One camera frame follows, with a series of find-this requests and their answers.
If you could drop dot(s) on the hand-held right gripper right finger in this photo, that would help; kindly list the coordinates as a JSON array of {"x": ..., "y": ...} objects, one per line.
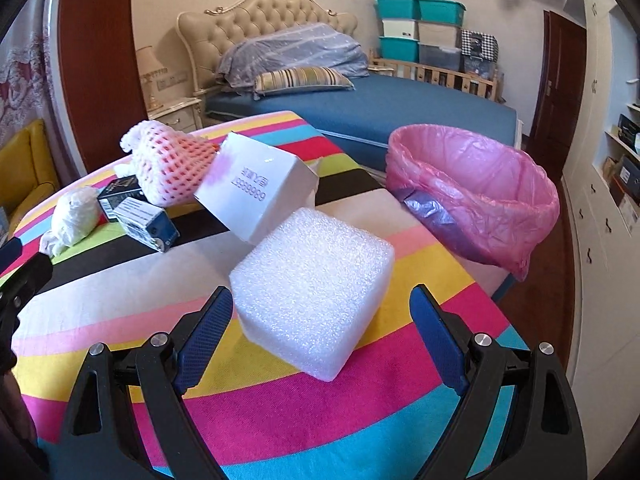
[{"x": 440, "y": 340}]

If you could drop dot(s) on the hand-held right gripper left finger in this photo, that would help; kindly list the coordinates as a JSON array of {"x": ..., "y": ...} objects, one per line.
[{"x": 205, "y": 345}]

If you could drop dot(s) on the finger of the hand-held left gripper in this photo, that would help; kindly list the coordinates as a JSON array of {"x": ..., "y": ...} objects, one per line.
[
  {"x": 9, "y": 254},
  {"x": 30, "y": 275}
]

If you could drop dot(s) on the white plastic bag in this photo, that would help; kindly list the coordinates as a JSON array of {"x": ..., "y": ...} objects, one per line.
[{"x": 75, "y": 220}]

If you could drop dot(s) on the small black box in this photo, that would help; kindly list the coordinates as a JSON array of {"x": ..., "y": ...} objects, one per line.
[{"x": 117, "y": 192}]

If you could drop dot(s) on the white foam block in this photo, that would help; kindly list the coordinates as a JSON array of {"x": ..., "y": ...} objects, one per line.
[{"x": 315, "y": 295}]

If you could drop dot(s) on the blue white small box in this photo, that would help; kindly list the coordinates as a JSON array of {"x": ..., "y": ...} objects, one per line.
[{"x": 145, "y": 222}]

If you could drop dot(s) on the purple bin with pink liner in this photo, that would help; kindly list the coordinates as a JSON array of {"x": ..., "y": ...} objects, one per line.
[{"x": 475, "y": 185}]

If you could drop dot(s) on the white paper box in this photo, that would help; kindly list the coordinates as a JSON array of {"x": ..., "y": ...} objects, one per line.
[{"x": 255, "y": 185}]

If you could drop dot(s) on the pink white fruit foam net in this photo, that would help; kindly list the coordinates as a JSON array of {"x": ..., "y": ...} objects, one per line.
[{"x": 165, "y": 170}]

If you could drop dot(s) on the yellow armchair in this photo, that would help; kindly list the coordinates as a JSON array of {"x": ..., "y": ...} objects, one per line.
[{"x": 30, "y": 170}]

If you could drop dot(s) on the pink lace curtain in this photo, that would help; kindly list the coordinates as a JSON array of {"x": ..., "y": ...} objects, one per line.
[{"x": 25, "y": 75}]

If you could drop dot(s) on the cream nightstand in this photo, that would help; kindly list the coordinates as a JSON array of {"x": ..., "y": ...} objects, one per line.
[{"x": 175, "y": 115}]

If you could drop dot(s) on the bed with blue sheet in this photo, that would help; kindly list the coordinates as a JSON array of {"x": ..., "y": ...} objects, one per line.
[{"x": 400, "y": 110}]

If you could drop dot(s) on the dark small safe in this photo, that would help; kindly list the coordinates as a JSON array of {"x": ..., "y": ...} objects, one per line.
[{"x": 632, "y": 170}]

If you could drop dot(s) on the dark bag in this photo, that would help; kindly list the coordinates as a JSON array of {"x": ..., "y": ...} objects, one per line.
[{"x": 479, "y": 67}]

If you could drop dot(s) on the brown room door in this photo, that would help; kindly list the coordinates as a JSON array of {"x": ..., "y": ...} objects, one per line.
[{"x": 557, "y": 85}]

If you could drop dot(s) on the striped pillow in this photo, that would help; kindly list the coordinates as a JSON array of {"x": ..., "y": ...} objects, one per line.
[{"x": 300, "y": 80}]

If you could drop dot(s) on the black shelf box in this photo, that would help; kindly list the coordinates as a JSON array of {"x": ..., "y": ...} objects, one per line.
[{"x": 627, "y": 129}]

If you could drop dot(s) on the grey clear storage box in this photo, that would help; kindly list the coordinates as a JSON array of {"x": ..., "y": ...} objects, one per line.
[{"x": 439, "y": 57}]

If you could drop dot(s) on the teal storage box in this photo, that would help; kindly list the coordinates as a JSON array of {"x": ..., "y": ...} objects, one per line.
[
  {"x": 396, "y": 9},
  {"x": 398, "y": 49},
  {"x": 441, "y": 11}
]

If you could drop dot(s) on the black white checkered bag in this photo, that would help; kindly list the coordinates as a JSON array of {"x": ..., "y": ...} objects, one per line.
[{"x": 479, "y": 44}]

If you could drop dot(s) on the beige storage box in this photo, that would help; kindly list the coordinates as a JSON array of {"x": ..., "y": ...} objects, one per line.
[{"x": 439, "y": 33}]

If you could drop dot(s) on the grey blue folded quilt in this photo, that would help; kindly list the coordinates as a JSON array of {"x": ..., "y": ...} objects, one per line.
[{"x": 300, "y": 47}]

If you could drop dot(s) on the white storage box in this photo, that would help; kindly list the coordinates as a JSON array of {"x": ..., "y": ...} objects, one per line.
[{"x": 400, "y": 29}]

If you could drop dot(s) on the beige tufted headboard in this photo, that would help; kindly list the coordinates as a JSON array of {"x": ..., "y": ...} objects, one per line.
[{"x": 240, "y": 15}]

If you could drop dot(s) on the cream wall cabinet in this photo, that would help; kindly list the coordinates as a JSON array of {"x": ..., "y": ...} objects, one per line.
[{"x": 595, "y": 210}]

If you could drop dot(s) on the wall socket panel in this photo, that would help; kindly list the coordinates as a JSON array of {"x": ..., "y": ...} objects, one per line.
[{"x": 167, "y": 80}]

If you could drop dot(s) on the wooden crib rail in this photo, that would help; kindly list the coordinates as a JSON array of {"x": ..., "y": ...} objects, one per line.
[{"x": 450, "y": 77}]

